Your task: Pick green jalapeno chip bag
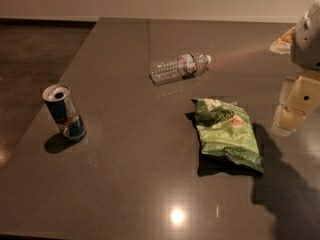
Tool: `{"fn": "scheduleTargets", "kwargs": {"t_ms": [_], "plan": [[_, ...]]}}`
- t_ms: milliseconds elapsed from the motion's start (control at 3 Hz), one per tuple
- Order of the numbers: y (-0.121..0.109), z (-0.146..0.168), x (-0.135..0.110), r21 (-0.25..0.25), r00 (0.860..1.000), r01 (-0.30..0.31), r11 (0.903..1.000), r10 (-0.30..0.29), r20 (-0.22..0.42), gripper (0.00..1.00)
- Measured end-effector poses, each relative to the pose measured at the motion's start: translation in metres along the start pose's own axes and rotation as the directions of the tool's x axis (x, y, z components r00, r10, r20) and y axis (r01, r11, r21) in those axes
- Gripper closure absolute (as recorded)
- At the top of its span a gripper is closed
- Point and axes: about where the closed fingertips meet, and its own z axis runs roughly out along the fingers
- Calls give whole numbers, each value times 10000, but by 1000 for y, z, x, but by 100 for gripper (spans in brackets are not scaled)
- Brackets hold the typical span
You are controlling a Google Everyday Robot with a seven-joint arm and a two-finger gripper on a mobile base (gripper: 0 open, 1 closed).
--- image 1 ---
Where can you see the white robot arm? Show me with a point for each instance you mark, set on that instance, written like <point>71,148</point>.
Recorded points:
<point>302,42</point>

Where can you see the clear plastic water bottle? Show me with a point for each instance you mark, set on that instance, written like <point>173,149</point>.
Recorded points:
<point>179,68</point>

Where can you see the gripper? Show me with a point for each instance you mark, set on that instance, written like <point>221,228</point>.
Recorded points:
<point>307,43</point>

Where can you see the blue silver energy drink can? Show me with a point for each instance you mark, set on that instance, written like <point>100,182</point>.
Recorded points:
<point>59,101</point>

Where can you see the green jalapeno chip bag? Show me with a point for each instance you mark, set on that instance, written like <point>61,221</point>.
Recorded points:
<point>226,133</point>

